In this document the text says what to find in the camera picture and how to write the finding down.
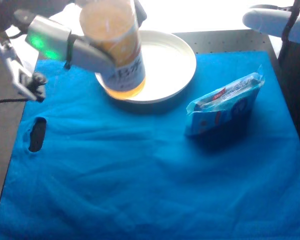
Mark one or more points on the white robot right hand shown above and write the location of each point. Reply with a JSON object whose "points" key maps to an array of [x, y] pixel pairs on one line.
{"points": [[267, 21]]}

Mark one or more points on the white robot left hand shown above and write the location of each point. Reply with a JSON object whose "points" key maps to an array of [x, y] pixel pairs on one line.
{"points": [[85, 53]]}

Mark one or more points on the orange juice bottle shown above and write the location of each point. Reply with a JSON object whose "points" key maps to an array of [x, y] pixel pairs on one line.
{"points": [[115, 32]]}

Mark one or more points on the blue plastic snack package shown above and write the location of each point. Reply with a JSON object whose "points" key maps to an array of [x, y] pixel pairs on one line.
{"points": [[222, 112]]}

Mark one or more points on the white round plate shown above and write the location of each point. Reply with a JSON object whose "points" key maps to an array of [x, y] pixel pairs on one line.
{"points": [[170, 65]]}

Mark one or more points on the blue cloth with hole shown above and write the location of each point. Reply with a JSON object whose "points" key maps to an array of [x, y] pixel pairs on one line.
{"points": [[150, 175]]}

